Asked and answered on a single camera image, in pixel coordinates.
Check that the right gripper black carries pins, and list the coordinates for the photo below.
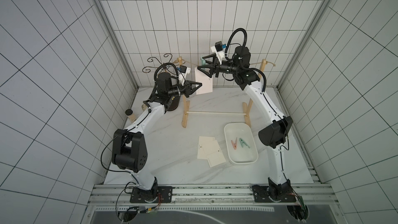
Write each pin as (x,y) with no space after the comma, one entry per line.
(213,68)

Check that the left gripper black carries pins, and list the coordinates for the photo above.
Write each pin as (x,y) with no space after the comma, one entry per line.
(188,90)

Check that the white postcard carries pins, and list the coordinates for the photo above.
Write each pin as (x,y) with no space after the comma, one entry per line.
(217,157)
(206,147)
(207,82)

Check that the pink clothespin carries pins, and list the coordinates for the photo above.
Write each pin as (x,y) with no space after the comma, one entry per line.
(234,144)

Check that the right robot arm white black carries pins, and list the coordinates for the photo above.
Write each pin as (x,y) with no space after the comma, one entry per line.
(277,125)

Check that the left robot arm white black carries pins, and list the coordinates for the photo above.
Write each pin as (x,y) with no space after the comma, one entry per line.
(129,151)

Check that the wooden clothesline rack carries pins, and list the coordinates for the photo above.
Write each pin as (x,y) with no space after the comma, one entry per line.
(186,112)

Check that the wooden jar black lid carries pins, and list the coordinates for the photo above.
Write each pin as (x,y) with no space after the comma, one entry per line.
(131,116)

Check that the white rectangular tray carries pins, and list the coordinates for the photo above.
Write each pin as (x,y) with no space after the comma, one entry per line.
(241,156)

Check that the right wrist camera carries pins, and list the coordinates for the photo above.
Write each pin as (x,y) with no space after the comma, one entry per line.
(218,50)

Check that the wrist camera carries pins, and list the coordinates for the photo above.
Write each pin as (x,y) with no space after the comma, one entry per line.
(218,50)
(183,71)

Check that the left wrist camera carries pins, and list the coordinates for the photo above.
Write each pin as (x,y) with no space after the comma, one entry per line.
(183,71)

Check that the black wire glass holder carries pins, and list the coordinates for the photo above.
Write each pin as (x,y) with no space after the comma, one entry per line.
(153,64)

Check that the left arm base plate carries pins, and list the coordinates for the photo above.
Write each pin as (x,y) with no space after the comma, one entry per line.
(152,196)

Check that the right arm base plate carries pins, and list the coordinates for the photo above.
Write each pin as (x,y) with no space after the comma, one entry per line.
(273,194)

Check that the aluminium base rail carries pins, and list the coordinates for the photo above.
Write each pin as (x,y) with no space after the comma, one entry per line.
(212,195)

